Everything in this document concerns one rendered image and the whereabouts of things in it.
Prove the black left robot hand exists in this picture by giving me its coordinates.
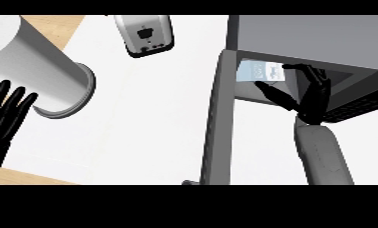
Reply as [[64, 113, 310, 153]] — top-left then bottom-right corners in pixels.
[[0, 79, 40, 168]]

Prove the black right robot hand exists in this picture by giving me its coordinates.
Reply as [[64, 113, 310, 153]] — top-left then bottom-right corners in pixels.
[[253, 63, 333, 126]]

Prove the white and blue milk carton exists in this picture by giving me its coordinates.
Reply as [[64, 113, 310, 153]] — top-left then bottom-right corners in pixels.
[[237, 59, 288, 83]]

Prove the grey microwave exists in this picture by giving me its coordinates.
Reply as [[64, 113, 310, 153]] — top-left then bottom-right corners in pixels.
[[226, 14, 378, 124]]

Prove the grey microwave door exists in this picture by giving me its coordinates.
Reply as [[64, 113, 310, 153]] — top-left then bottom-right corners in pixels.
[[198, 49, 240, 186]]

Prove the white cylindrical appliance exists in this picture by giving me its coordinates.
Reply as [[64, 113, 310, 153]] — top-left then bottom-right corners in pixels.
[[0, 14, 98, 120]]

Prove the silver toaster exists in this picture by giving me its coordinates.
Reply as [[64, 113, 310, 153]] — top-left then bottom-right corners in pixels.
[[114, 14, 176, 59]]

